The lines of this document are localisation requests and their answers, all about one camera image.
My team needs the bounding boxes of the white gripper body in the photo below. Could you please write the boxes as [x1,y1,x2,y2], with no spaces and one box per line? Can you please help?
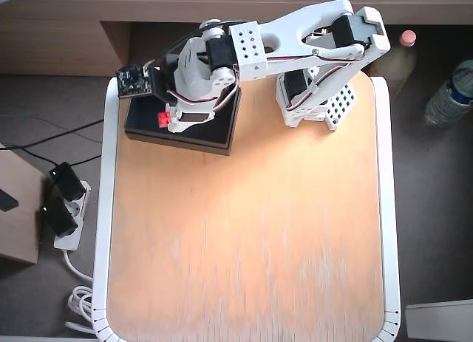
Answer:
[172,35,239,123]

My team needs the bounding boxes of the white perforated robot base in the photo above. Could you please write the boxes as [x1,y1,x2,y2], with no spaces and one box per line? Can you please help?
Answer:
[279,79,358,133]

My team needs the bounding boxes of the black open bin box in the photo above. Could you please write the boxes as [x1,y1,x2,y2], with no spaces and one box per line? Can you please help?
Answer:
[123,85,243,157]

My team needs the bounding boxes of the white table rim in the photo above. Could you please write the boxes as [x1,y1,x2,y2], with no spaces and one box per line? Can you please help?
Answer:
[92,75,402,342]

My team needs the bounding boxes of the black power adapter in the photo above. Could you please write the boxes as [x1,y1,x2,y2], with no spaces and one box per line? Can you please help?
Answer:
[39,196,79,238]
[49,162,86,202]

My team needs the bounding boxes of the white power strip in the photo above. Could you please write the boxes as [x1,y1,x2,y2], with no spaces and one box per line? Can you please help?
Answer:
[53,179,92,251]

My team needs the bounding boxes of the flat black device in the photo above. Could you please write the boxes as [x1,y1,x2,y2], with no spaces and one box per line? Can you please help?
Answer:
[0,188,19,213]

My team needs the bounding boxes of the brown cardboard box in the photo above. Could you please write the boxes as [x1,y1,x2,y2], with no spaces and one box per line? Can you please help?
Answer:
[0,142,47,265]

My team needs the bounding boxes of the yellow juice bottle pink cap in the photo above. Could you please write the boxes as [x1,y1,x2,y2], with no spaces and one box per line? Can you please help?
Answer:
[384,30,418,99]

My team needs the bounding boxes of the clear plastic water bottle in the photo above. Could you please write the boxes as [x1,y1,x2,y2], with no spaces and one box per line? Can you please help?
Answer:
[423,59,473,127]

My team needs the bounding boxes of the white box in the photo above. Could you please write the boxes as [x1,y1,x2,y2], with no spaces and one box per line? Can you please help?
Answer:
[404,299,473,342]

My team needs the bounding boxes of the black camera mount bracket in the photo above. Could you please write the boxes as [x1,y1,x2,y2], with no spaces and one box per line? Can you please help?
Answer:
[149,53,177,99]

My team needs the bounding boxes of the black camera circuit board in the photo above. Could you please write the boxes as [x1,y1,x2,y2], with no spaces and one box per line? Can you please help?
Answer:
[116,63,154,99]

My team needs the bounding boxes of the black floor cable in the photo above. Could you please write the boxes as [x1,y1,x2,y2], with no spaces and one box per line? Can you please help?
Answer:
[20,118,106,153]
[0,144,58,171]

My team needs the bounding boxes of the brown wooden bed frame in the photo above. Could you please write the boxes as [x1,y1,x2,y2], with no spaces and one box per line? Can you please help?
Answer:
[0,0,473,77]

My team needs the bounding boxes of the white power strip cable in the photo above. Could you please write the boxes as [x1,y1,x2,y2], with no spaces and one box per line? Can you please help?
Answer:
[62,247,97,335]

